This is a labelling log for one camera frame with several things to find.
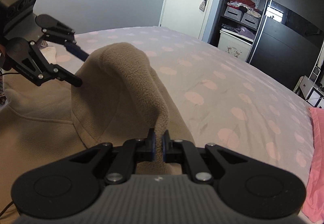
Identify beige fleece hooded jacket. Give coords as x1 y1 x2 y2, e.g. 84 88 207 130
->
1 43 193 223

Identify purple folded clothes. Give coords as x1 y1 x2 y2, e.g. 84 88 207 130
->
222 24 255 40

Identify pink pillow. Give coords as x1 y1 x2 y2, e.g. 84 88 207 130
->
302 108 324 223

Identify polka dot bed sheet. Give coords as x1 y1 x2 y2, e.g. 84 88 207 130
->
56 27 314 183

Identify white bedside table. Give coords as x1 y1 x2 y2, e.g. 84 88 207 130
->
293 76 324 109

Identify white storage box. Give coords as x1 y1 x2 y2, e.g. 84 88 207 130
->
217 29 254 61

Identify right checkered fabric basket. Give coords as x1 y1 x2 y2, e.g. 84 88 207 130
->
241 13 261 30

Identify checkered fabric basket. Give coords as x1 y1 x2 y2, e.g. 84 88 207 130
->
224 6 243 21
241 13 261 30

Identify left checkered fabric basket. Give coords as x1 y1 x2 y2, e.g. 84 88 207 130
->
224 6 243 21

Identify black wardrobe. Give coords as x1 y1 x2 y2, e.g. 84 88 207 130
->
209 0 323 89

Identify door handle with tag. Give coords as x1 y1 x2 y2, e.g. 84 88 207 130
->
199 0 208 12

